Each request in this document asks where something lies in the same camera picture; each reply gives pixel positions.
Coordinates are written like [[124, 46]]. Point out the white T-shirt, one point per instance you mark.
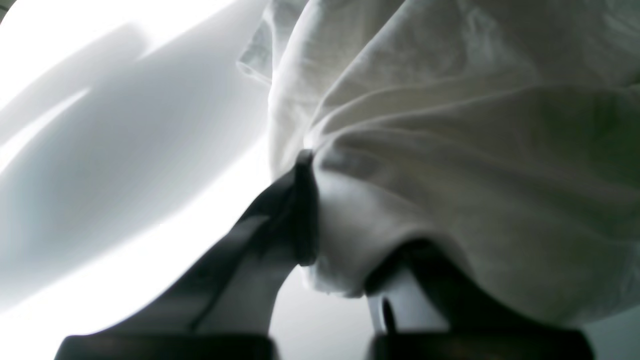
[[504, 131]]

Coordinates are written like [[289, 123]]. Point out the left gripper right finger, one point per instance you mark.
[[424, 308]]

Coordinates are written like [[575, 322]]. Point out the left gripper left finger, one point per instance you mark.
[[221, 307]]

